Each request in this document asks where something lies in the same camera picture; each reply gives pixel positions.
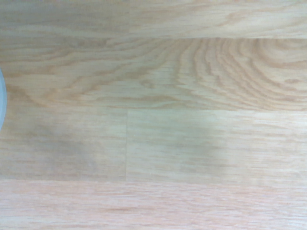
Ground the clear plastic pitcher blue lid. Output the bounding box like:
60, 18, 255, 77
0, 68, 7, 133

